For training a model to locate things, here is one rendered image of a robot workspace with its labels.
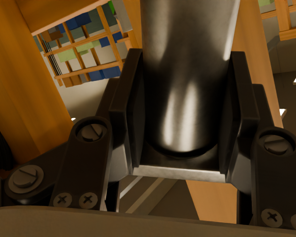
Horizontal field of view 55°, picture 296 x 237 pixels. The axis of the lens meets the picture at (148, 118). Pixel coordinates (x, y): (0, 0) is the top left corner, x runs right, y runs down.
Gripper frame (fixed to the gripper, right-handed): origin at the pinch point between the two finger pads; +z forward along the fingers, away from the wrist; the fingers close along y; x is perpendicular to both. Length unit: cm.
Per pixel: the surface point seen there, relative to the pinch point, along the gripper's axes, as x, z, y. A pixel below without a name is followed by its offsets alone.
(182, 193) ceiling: -476, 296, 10
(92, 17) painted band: -491, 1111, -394
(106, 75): -330, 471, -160
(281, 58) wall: -517, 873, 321
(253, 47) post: -6.1, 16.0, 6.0
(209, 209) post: -22.5, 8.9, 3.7
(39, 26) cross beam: -13.7, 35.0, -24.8
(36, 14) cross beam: -11.8, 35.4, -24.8
